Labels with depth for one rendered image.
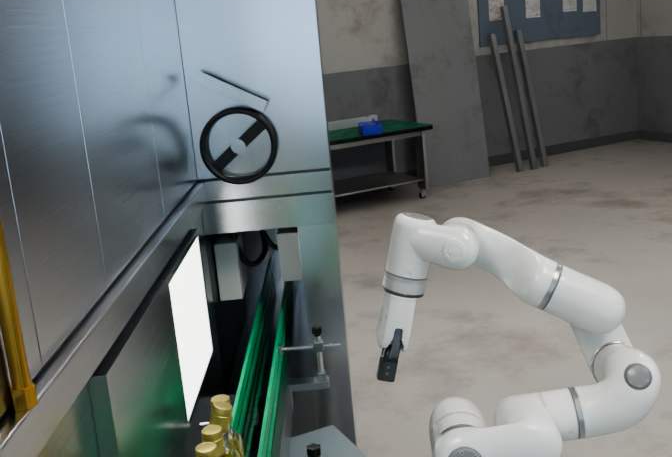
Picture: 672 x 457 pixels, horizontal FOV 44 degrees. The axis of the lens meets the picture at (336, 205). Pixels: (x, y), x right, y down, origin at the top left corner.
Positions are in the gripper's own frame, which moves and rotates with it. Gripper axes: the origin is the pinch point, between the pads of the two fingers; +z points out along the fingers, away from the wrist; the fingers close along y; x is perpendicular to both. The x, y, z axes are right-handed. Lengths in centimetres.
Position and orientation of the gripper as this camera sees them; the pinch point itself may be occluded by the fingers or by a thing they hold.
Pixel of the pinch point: (386, 369)
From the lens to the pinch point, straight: 151.2
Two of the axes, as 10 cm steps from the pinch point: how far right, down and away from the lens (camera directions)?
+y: 0.1, 2.1, -9.8
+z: -1.7, 9.6, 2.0
